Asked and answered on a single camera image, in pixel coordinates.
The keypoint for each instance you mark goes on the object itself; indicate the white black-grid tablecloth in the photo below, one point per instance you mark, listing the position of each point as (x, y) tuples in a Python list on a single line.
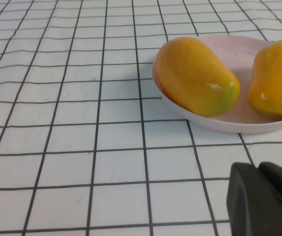
[(81, 123)]

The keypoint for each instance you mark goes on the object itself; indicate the orange mango with green tip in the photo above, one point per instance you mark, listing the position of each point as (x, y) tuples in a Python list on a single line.
[(195, 73)]

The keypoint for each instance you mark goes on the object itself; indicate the pink round plate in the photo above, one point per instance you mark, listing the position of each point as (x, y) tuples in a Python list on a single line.
[(244, 61)]

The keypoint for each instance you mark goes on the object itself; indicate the orange yellow mango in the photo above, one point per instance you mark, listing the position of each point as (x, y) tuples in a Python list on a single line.
[(276, 81)]

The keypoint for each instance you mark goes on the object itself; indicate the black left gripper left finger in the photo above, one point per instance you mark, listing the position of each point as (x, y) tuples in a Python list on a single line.
[(244, 196)]

